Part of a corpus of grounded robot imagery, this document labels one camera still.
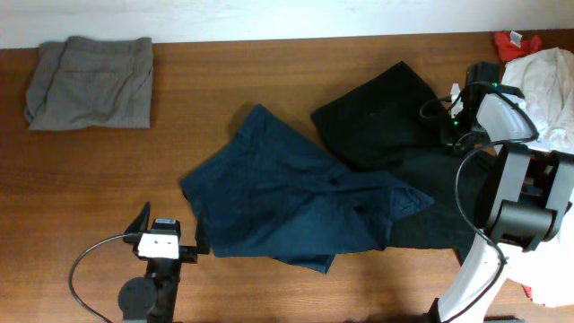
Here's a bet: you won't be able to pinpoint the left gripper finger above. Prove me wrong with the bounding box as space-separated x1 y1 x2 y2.
125 202 151 234
195 215 209 248

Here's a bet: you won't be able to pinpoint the black shorts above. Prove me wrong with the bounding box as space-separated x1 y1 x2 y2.
310 61 446 170

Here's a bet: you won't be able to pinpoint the navy blue shorts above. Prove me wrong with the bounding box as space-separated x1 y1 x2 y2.
180 105 433 273

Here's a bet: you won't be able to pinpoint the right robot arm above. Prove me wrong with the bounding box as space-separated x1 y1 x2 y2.
423 82 573 322

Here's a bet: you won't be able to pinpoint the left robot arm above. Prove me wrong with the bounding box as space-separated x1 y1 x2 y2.
117 203 210 323

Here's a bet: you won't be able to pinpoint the black shirt white stripe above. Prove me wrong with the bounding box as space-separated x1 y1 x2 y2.
385 148 494 262

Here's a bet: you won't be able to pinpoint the red cloth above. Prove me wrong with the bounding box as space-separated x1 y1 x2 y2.
494 31 543 63

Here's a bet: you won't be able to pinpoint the white cloth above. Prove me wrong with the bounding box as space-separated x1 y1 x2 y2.
502 48 573 153

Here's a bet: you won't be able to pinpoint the folded grey shorts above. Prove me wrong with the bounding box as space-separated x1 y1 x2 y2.
23 36 153 131

